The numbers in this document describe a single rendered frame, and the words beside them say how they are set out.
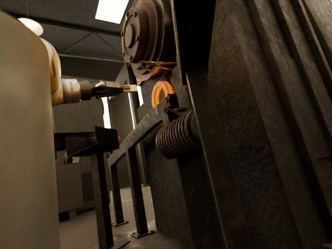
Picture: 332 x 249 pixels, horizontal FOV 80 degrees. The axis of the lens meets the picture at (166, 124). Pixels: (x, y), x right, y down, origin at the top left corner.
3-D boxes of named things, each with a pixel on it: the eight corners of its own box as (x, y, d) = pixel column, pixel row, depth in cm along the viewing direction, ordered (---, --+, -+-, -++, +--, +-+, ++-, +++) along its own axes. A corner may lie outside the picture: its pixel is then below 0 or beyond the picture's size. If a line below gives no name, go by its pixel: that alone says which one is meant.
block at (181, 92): (200, 120, 89) (189, 72, 94) (213, 114, 82) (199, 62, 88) (181, 121, 83) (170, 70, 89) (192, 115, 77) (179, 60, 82)
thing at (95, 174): (100, 242, 133) (89, 138, 150) (132, 241, 123) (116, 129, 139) (74, 257, 115) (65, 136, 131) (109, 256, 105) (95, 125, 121)
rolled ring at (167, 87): (164, 73, 100) (169, 74, 102) (148, 89, 115) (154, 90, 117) (171, 108, 96) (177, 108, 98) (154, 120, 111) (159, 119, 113)
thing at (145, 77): (145, 94, 130) (134, 33, 141) (184, 51, 91) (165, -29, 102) (136, 94, 127) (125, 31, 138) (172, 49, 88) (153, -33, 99)
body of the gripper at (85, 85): (79, 104, 78) (103, 102, 83) (81, 95, 71) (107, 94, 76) (75, 86, 79) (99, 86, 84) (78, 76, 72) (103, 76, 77)
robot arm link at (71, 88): (64, 98, 68) (83, 97, 71) (60, 73, 69) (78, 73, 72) (63, 107, 75) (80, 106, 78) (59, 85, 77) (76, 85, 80)
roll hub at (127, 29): (133, 72, 119) (126, 33, 126) (152, 43, 96) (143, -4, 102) (123, 71, 116) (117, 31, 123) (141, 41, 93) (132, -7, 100)
